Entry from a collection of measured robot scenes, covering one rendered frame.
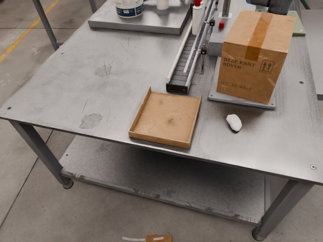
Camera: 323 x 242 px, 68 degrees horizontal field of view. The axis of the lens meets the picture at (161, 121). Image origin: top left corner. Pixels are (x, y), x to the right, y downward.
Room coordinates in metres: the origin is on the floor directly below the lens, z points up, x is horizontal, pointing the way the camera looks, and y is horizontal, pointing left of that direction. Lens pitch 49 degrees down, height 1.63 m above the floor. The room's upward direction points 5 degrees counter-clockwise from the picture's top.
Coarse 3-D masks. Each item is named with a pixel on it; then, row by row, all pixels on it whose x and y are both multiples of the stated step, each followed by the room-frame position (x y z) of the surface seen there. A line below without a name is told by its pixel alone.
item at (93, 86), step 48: (240, 0) 1.88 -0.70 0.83; (96, 48) 1.37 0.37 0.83; (144, 48) 1.32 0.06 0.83; (48, 96) 0.95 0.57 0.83; (96, 96) 0.92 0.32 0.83; (144, 96) 0.89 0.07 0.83; (192, 96) 0.85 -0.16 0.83; (288, 96) 0.79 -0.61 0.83; (144, 144) 0.59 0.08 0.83; (192, 144) 0.57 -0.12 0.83; (240, 144) 0.55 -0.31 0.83; (288, 144) 0.53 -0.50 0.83
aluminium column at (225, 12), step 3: (225, 0) 1.64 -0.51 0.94; (228, 0) 1.63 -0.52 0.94; (225, 3) 1.64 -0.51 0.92; (228, 3) 1.63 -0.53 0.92; (225, 6) 1.65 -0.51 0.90; (228, 6) 1.63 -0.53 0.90; (225, 9) 1.65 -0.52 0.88; (228, 9) 1.63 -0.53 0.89; (222, 12) 1.65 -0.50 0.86; (225, 12) 1.65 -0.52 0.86; (228, 12) 1.63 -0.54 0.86; (222, 15) 1.64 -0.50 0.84; (225, 15) 1.64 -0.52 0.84
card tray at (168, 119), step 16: (160, 96) 0.87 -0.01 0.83; (176, 96) 0.86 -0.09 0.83; (144, 112) 0.77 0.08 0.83; (160, 112) 0.76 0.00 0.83; (176, 112) 0.75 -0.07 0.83; (192, 112) 0.74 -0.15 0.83; (144, 128) 0.67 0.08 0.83; (160, 128) 0.67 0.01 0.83; (176, 128) 0.66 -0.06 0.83; (192, 128) 0.62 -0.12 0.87; (176, 144) 0.56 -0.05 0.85
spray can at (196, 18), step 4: (196, 0) 1.34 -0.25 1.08; (200, 0) 1.35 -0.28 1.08; (196, 4) 1.34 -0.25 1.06; (196, 8) 1.34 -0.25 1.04; (200, 8) 1.34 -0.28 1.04; (196, 12) 1.33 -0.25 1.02; (200, 12) 1.34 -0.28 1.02; (196, 16) 1.33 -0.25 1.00; (200, 16) 1.34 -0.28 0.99; (192, 20) 1.36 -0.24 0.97; (196, 20) 1.33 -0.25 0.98; (200, 20) 1.34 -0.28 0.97; (192, 24) 1.35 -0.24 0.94; (196, 24) 1.33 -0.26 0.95; (192, 28) 1.35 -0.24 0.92; (196, 28) 1.33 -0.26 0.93; (192, 32) 1.35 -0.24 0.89; (196, 32) 1.33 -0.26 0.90
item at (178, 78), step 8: (208, 16) 1.57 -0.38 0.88; (200, 32) 1.37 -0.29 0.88; (192, 40) 1.28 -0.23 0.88; (184, 48) 1.20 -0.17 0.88; (184, 56) 1.13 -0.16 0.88; (192, 56) 1.12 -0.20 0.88; (176, 64) 1.06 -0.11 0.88; (184, 64) 1.05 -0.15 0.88; (176, 72) 0.99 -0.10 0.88; (176, 80) 0.93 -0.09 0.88; (184, 80) 0.92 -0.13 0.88
